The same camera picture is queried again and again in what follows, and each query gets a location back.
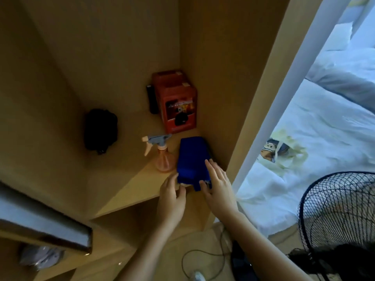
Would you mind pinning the tall framed mirror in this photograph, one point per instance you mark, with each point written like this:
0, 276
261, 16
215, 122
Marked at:
35, 219

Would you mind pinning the wooden wardrobe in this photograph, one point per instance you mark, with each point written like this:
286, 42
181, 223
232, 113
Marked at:
102, 40

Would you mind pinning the black pouch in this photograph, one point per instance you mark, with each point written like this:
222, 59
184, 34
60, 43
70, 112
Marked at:
101, 130

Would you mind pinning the red box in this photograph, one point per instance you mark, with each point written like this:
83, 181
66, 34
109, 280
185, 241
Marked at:
175, 102

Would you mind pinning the person's left forearm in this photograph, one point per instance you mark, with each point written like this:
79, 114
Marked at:
146, 254

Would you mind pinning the white pillow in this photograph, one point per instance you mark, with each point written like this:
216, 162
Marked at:
338, 38

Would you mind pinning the grey dotted slipper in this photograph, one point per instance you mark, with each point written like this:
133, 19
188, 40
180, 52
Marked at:
41, 257

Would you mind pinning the blue cloth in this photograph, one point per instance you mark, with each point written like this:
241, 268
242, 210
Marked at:
192, 160

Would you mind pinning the white bed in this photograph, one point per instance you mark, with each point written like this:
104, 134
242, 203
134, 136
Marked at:
328, 128

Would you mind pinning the black standing fan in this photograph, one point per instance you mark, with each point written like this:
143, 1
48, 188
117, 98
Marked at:
337, 216

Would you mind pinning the person's left hand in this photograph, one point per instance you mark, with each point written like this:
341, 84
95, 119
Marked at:
171, 204

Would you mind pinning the cartoon print cloth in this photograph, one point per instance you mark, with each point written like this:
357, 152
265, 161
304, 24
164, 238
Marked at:
281, 152

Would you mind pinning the person's right forearm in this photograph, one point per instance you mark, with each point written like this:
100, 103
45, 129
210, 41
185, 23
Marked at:
263, 251

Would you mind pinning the person's right hand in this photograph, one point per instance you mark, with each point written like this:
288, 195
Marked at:
221, 196

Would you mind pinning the orange spray bottle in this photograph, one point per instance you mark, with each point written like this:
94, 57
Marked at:
164, 160

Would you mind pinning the person's white shoe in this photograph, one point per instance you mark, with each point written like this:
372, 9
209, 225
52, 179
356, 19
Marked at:
197, 276

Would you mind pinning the small black object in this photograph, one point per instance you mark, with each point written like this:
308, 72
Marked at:
151, 99

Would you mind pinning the wooden headboard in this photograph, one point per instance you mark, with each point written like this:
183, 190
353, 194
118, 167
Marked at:
357, 2

